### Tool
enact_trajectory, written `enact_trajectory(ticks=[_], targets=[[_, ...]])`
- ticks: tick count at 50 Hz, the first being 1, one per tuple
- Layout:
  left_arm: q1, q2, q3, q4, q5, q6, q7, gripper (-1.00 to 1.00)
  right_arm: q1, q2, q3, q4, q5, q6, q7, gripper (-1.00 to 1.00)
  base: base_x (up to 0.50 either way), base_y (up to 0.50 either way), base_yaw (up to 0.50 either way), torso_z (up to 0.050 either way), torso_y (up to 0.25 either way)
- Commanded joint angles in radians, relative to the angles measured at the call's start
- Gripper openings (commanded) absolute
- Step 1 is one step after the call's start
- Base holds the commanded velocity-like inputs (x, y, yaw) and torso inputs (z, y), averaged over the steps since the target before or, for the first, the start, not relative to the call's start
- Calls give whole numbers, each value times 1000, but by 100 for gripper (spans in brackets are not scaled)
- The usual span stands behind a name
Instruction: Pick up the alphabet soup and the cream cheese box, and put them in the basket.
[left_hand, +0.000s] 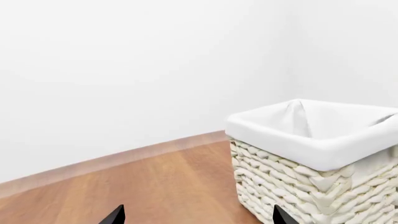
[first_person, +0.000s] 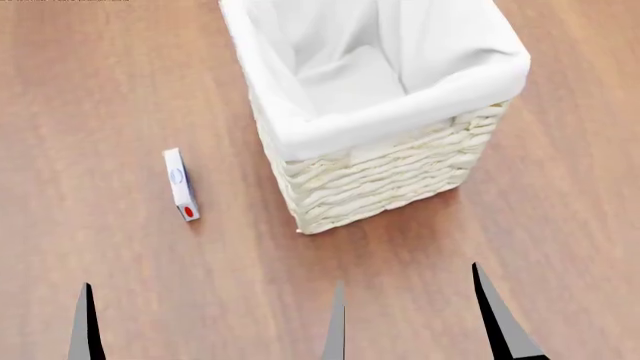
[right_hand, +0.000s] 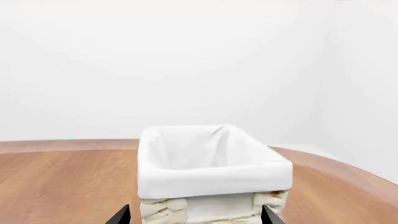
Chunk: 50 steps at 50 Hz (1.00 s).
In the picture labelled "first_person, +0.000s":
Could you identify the grey black broad right gripper finger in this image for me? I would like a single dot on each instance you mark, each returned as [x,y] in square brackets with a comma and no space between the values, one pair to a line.
[505,333]

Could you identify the grey black left gripper finger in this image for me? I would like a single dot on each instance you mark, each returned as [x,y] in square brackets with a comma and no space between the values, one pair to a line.
[85,333]

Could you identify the grey slim right gripper finger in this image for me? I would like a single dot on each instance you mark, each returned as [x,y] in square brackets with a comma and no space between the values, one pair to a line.
[336,333]

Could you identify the cream woven wicker basket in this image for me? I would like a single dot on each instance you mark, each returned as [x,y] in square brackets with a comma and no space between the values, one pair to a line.
[380,180]

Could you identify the white blue cream cheese box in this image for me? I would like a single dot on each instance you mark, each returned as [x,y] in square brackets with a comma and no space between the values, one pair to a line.
[181,183]

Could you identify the white cloth basket liner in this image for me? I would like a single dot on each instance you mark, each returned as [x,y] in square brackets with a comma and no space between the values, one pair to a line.
[360,67]

